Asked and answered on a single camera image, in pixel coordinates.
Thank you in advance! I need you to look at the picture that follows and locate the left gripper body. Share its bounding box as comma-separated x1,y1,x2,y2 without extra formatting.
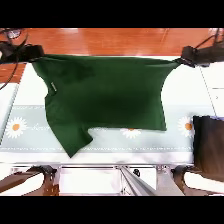
24,44,46,63

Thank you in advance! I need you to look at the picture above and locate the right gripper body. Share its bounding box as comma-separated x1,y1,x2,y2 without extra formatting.
181,45,202,68

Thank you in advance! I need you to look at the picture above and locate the dark green T-shirt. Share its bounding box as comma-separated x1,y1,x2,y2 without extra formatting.
31,53,183,159

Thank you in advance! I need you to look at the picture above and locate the black garment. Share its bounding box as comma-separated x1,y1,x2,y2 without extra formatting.
192,114,224,183

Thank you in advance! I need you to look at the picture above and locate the black cable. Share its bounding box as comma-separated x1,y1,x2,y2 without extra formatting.
0,29,30,92

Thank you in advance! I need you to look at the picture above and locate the silver frame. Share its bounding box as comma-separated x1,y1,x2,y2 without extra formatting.
9,162,188,197

